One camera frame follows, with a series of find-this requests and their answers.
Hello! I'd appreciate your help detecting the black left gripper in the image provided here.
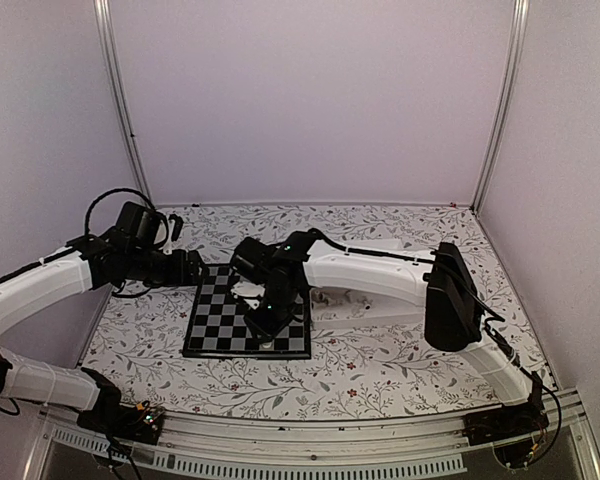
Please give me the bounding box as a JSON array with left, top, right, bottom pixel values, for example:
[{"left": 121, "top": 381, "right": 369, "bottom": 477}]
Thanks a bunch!
[{"left": 127, "top": 246, "right": 210, "bottom": 289}]

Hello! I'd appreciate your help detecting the white plastic tray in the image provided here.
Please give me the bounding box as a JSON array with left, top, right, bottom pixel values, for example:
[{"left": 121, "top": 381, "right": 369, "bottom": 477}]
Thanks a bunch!
[{"left": 303, "top": 239, "right": 433, "bottom": 329}]

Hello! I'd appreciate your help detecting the black grey chessboard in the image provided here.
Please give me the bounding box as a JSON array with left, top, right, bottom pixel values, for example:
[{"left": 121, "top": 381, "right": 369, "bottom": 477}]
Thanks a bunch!
[{"left": 182, "top": 264, "right": 311, "bottom": 360}]

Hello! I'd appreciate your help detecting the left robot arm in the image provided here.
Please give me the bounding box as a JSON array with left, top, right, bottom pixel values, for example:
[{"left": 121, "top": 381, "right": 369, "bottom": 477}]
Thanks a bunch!
[{"left": 0, "top": 198, "right": 208, "bottom": 434}]

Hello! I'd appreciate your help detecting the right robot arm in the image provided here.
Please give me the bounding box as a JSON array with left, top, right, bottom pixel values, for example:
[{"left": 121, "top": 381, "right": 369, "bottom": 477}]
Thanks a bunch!
[{"left": 230, "top": 228, "right": 546, "bottom": 436}]

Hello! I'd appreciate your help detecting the white chess pieces pile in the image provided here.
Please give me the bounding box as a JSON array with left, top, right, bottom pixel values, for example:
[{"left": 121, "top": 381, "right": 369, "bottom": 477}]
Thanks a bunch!
[{"left": 311, "top": 289, "right": 374, "bottom": 320}]

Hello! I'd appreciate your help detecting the floral table mat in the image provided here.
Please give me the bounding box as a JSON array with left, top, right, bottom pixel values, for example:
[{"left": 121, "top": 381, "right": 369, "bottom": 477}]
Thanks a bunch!
[{"left": 79, "top": 202, "right": 551, "bottom": 419}]

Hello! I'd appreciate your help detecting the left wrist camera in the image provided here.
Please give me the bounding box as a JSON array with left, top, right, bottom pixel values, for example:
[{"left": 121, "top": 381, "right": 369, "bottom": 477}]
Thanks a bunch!
[{"left": 162, "top": 213, "right": 184, "bottom": 255}]

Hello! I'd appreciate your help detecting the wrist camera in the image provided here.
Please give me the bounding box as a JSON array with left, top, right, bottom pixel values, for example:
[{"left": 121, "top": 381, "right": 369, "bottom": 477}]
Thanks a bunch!
[
  {"left": 230, "top": 280, "right": 265, "bottom": 310},
  {"left": 162, "top": 213, "right": 184, "bottom": 255}
]

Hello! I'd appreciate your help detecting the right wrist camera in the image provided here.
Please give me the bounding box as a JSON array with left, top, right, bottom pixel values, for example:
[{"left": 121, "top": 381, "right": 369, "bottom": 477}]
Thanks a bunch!
[{"left": 230, "top": 280, "right": 265, "bottom": 310}]

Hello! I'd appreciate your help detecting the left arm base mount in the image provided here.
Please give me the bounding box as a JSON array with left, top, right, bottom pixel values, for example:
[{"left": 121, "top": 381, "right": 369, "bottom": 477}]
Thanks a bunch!
[{"left": 77, "top": 397, "right": 166, "bottom": 445}]

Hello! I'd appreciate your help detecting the aluminium front rail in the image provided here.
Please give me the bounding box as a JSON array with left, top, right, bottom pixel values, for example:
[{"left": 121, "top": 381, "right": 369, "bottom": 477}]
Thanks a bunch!
[{"left": 23, "top": 389, "right": 600, "bottom": 479}]

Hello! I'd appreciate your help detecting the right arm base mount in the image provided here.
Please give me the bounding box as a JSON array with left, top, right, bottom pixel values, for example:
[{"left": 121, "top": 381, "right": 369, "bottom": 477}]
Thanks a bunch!
[{"left": 461, "top": 403, "right": 549, "bottom": 470}]

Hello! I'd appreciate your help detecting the left metal frame post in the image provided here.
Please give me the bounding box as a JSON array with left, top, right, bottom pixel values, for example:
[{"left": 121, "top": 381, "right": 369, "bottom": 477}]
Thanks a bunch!
[{"left": 93, "top": 0, "right": 152, "bottom": 200}]

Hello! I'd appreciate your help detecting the metal frame post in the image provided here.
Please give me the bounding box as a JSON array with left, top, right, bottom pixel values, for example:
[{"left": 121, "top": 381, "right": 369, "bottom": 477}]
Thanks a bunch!
[
  {"left": 471, "top": 0, "right": 531, "bottom": 216},
  {"left": 93, "top": 0, "right": 152, "bottom": 200}
]

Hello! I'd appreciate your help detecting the right metal frame post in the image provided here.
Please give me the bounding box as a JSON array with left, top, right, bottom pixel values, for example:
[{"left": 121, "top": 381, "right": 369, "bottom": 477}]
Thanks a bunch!
[{"left": 471, "top": 0, "right": 531, "bottom": 216}]

